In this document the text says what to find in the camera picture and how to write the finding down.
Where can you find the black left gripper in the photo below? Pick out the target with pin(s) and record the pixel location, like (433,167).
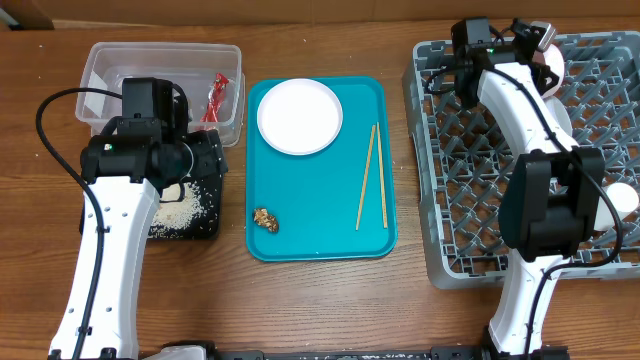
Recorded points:
(212,157)

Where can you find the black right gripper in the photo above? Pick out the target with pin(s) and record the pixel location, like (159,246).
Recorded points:
(545,76)

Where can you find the pink bowl with rice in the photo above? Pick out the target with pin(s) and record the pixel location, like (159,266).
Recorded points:
(553,58)

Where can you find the grey bowl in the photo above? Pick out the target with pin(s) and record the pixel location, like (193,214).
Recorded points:
(559,112)

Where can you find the brown food scrap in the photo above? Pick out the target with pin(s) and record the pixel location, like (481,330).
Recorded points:
(264,219)

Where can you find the white round plate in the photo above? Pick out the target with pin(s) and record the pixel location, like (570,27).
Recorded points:
(299,116)

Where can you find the white cup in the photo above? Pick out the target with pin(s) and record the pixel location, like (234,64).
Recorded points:
(624,199)

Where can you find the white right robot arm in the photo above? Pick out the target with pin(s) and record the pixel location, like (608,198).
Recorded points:
(554,200)

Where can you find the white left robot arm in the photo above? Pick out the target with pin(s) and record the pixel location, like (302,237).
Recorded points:
(124,171)

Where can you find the grey dishwasher rack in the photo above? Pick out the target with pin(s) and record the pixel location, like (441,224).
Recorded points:
(464,163)

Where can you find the red snack wrapper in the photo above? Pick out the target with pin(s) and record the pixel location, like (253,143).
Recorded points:
(216,97)

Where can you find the clear plastic bin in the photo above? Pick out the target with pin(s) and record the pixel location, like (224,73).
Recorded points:
(193,66)

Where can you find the teal serving tray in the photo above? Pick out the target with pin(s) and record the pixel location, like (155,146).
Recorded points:
(315,197)

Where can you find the black rail at table edge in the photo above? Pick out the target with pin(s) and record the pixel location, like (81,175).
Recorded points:
(457,352)

